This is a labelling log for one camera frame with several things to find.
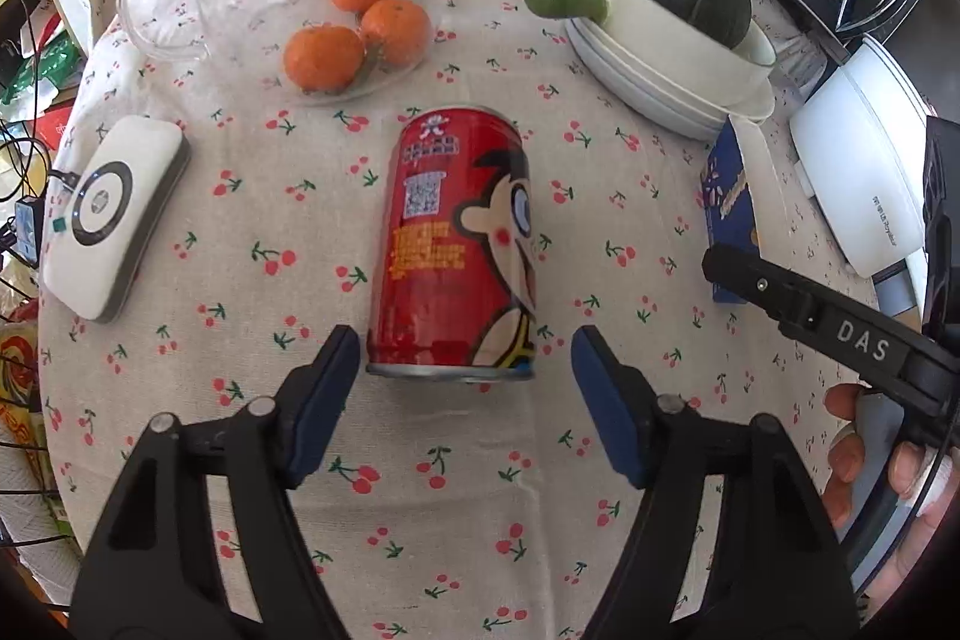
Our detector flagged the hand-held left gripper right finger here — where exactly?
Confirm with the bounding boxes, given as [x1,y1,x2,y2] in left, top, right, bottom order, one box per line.
[570,325,863,640]

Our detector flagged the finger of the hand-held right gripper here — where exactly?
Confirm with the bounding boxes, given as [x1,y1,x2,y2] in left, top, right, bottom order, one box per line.
[702,244,925,387]

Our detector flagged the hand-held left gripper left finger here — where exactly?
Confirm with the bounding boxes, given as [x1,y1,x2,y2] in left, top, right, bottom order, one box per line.
[67,323,362,640]

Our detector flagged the red cartoon drink can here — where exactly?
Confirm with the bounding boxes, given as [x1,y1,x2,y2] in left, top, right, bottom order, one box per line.
[366,105,542,384]

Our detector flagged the person's right hand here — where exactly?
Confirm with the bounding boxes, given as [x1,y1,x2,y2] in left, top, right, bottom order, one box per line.
[821,383,960,603]

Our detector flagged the dark blue carton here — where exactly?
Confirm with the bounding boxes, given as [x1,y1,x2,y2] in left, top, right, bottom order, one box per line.
[700,115,764,306]

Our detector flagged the cherry print tablecloth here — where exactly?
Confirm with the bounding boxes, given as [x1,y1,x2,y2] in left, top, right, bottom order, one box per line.
[36,0,905,640]

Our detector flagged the white electric cooking pot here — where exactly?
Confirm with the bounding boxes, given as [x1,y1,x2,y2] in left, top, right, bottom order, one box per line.
[789,34,940,313]

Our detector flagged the stack of white plates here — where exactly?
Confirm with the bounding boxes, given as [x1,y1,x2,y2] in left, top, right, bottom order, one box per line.
[562,14,777,143]

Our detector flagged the white ceramic bowl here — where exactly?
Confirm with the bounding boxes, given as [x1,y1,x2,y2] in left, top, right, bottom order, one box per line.
[581,0,777,114]

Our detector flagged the green snack packet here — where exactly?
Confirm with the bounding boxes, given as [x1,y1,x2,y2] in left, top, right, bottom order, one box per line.
[0,38,82,106]

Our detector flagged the white wireless charger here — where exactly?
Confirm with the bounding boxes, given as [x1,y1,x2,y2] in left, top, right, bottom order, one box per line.
[39,115,192,323]

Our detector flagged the wire rack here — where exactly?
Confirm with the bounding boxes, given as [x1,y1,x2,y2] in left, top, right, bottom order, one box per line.
[0,280,85,555]

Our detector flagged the black charging cables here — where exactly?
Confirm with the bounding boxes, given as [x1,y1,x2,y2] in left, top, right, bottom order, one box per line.
[0,119,80,270]

